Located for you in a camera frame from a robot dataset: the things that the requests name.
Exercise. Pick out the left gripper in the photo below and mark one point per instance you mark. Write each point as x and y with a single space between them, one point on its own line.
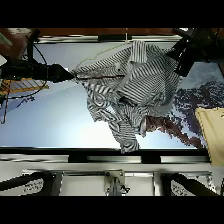
58 73

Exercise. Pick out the pale yellow garment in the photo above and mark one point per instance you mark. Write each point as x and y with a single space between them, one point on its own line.
213 133

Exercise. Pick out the silver frame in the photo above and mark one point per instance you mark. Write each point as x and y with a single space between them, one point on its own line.
100 166

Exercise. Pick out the brown clothes hanger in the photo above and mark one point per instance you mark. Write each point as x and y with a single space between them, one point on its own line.
100 76

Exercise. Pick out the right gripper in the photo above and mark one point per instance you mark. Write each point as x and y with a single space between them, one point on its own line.
183 58

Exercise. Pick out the black white striped shirt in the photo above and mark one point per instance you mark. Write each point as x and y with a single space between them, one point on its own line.
146 83

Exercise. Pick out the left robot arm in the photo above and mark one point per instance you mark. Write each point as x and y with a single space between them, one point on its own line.
23 70

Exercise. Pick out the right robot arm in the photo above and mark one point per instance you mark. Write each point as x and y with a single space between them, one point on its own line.
205 45

